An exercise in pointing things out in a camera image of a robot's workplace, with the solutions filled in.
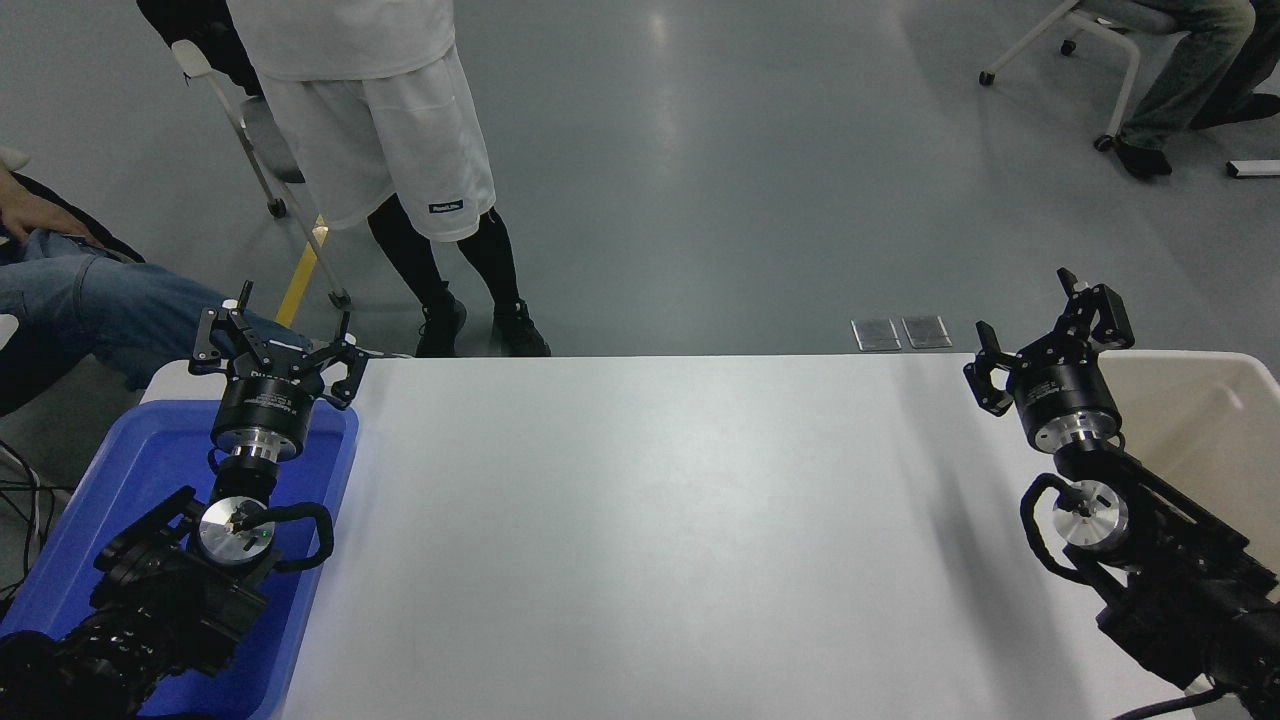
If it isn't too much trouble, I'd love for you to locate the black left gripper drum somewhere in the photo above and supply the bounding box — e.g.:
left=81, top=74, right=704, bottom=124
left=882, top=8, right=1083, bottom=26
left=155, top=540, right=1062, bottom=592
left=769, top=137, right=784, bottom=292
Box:
left=212, top=362, right=323, bottom=443

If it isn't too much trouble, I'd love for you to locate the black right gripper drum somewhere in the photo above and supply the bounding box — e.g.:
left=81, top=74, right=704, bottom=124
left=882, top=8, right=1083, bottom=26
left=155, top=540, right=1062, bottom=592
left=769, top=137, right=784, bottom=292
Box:
left=1012, top=350, right=1121, bottom=435

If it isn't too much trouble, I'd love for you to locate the person's hand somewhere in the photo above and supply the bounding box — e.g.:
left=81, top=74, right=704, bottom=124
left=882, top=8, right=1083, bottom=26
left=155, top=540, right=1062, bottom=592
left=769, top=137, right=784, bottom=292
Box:
left=0, top=163, right=102, bottom=251

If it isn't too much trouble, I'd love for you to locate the white side table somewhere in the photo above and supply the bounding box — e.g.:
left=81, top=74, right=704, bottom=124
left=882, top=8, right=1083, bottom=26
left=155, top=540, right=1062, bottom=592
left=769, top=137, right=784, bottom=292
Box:
left=140, top=358, right=237, bottom=406

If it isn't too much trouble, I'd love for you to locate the large pale plastic bin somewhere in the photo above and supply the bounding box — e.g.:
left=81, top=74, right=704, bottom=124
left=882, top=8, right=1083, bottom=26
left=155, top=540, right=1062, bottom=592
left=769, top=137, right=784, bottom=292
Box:
left=1090, top=350, right=1280, bottom=701

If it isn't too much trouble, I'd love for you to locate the blue plastic tray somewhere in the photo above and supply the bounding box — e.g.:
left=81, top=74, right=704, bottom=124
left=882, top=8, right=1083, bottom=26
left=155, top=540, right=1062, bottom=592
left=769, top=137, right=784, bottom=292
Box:
left=0, top=398, right=361, bottom=720

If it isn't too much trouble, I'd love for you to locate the seated person in jeans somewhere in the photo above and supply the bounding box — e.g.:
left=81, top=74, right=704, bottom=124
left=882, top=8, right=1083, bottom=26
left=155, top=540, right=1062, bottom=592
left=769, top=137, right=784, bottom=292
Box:
left=0, top=148, right=311, bottom=419

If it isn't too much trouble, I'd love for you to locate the white folding chair grey seat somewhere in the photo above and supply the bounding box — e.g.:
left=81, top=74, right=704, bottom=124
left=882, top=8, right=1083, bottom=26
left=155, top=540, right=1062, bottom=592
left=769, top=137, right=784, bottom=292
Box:
left=172, top=38, right=353, bottom=309

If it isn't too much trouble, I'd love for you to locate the standing person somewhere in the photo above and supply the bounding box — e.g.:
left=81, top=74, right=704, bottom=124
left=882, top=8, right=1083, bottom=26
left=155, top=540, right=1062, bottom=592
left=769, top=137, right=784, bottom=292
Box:
left=228, top=0, right=552, bottom=359

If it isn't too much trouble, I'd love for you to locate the seated person by white chair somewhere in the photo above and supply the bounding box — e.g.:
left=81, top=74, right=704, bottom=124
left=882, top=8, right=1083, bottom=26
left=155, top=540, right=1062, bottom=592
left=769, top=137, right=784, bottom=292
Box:
left=1095, top=0, right=1280, bottom=182

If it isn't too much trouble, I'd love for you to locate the white wheeled chair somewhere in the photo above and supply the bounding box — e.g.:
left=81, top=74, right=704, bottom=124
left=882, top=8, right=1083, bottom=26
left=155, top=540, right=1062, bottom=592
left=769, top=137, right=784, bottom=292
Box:
left=978, top=0, right=1176, bottom=153

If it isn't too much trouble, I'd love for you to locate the black jacket on chair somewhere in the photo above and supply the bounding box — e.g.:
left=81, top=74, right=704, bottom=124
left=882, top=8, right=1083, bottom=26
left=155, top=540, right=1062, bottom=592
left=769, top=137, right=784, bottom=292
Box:
left=136, top=0, right=263, bottom=98

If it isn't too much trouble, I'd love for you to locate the black floor cable bundle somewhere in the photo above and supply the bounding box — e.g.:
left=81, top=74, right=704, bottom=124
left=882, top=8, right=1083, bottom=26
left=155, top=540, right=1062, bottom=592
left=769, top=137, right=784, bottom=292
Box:
left=0, top=440, right=77, bottom=601

